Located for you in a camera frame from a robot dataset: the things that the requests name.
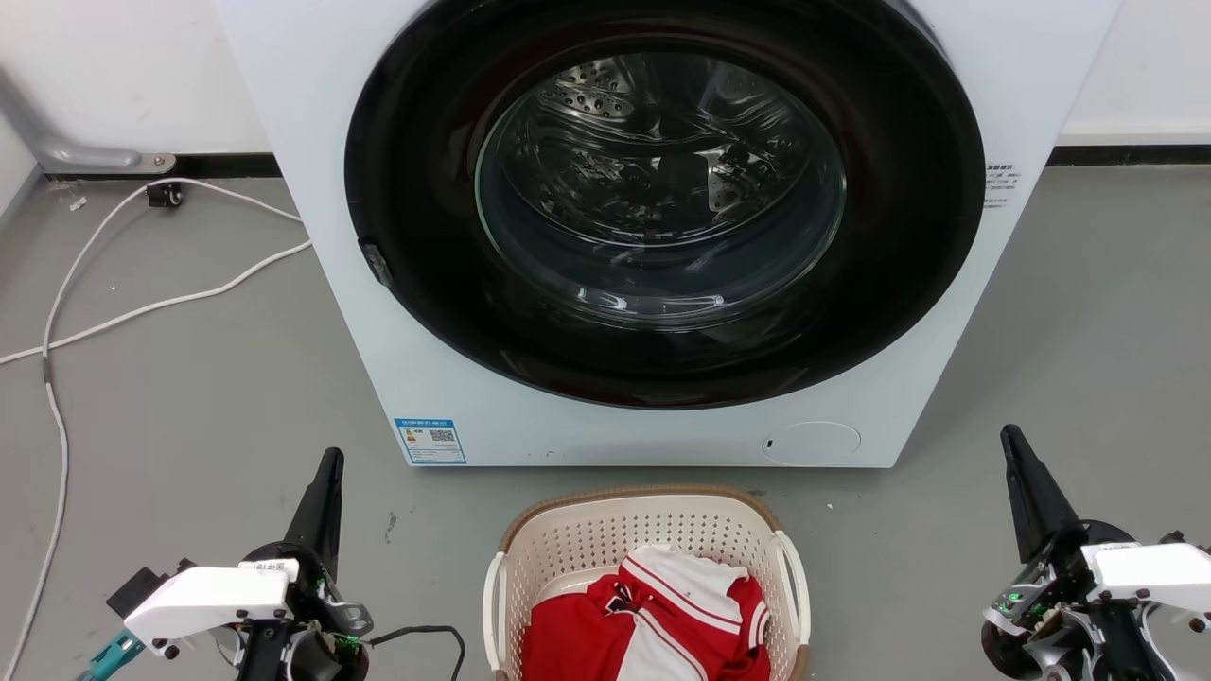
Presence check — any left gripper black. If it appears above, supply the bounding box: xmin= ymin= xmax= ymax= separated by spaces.
xmin=237 ymin=447 xmax=374 ymax=681

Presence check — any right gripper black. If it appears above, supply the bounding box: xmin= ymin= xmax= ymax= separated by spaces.
xmin=981 ymin=425 xmax=1176 ymax=681

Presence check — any white woven-rim laundry basket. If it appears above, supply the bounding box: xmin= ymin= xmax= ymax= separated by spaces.
xmin=482 ymin=485 xmax=813 ymax=681

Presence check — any blue energy label sticker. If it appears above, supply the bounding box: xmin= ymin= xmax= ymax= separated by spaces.
xmin=394 ymin=417 xmax=468 ymax=466

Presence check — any round white filter cover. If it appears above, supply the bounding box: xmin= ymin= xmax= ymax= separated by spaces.
xmin=762 ymin=421 xmax=863 ymax=466

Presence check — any black round washer door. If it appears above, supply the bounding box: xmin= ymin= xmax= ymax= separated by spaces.
xmin=344 ymin=0 xmax=987 ymax=410

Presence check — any red and white garment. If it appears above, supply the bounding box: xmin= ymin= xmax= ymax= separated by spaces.
xmin=521 ymin=544 xmax=772 ymax=681

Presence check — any white front-load washing machine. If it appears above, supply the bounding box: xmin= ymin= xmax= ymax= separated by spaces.
xmin=212 ymin=0 xmax=1124 ymax=470

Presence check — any grey drain pipe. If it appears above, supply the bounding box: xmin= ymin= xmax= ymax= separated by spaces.
xmin=0 ymin=64 xmax=178 ymax=175

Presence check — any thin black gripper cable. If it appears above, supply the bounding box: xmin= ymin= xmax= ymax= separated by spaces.
xmin=363 ymin=624 xmax=467 ymax=681

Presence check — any teal cable connector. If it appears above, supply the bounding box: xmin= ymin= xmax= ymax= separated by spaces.
xmin=76 ymin=630 xmax=149 ymax=681

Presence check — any long white power cable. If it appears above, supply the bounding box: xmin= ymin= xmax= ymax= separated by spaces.
xmin=0 ymin=177 xmax=305 ymax=681

